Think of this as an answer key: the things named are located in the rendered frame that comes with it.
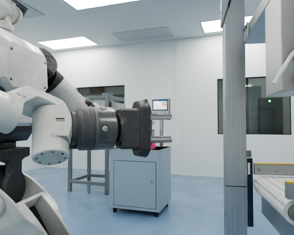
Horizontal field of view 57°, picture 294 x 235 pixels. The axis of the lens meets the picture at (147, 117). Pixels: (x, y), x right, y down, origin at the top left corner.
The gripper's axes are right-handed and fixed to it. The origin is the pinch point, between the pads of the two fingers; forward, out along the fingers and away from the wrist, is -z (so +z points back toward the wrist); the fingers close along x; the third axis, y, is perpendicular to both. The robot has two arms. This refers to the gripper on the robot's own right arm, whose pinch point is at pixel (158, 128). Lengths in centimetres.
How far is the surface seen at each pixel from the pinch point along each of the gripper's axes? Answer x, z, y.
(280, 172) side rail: 12.7, -39.5, -1.5
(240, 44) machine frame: -25.3, -31.4, -8.5
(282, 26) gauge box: -18.9, -16.1, 19.4
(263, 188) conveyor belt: 15.3, -28.2, 3.0
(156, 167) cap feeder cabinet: 46, -104, -223
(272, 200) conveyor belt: 16.3, -23.6, 9.8
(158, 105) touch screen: -27, -123, -257
